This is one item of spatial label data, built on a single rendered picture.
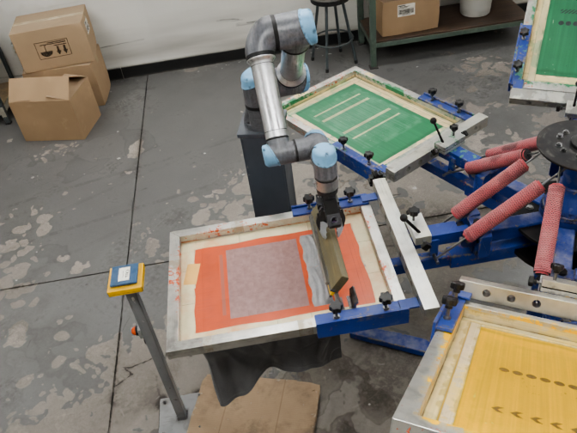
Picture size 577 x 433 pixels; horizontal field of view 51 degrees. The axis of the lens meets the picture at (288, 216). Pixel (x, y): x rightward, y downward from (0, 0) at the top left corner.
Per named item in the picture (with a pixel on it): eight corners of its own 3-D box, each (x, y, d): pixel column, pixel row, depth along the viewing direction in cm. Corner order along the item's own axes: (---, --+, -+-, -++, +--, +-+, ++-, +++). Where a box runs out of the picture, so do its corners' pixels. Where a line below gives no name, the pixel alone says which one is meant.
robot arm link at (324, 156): (332, 137, 190) (339, 152, 184) (334, 166, 198) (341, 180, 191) (308, 143, 190) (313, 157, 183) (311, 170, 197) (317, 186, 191)
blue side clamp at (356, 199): (294, 227, 237) (292, 213, 232) (293, 218, 241) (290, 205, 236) (369, 214, 238) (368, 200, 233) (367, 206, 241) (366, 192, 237)
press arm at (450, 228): (411, 250, 213) (411, 240, 210) (406, 239, 218) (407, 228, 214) (459, 241, 213) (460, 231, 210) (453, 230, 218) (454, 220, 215)
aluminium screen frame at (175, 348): (168, 359, 193) (166, 352, 191) (172, 239, 238) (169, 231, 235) (409, 317, 195) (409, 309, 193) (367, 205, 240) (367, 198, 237)
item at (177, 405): (158, 441, 277) (92, 303, 215) (160, 399, 294) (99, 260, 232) (206, 432, 278) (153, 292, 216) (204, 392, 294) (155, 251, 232)
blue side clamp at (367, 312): (318, 338, 194) (316, 325, 190) (315, 326, 198) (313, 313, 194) (409, 322, 195) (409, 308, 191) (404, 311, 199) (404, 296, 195)
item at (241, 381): (224, 408, 226) (202, 338, 199) (224, 399, 229) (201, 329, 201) (345, 387, 227) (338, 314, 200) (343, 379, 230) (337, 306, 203)
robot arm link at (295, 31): (268, 76, 246) (268, 7, 193) (304, 69, 247) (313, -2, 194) (274, 103, 244) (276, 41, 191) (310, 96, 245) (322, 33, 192)
